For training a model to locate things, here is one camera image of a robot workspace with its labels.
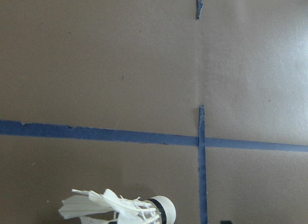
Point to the white feather badminton shuttlecock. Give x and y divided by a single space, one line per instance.
125 207

